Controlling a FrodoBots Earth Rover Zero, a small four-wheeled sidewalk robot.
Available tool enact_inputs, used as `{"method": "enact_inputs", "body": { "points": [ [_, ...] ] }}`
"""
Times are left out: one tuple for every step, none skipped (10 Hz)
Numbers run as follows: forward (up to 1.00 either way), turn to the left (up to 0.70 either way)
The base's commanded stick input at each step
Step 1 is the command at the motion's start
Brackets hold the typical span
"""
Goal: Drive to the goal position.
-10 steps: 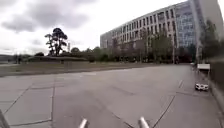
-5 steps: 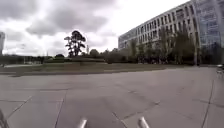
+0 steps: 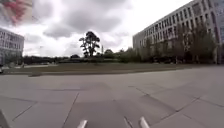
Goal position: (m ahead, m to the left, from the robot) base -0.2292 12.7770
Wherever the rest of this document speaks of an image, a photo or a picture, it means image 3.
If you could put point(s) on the grass lawn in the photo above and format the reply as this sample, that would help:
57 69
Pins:
96 68

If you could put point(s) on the tall dark tree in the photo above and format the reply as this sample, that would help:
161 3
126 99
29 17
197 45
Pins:
89 43

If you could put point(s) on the grey paved plaza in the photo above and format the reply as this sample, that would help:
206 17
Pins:
110 96

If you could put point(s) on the low hedge line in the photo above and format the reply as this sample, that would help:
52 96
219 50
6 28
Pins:
66 60

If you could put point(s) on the robot's own part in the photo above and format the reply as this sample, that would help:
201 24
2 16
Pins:
82 124
143 122

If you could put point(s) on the row of trees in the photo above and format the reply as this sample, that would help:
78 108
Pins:
180 48

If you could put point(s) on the large grey building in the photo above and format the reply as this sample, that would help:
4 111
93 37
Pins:
173 25

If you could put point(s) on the pale building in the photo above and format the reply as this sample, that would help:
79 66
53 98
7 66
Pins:
10 45

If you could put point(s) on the red and white flag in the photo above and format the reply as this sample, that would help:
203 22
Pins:
15 10

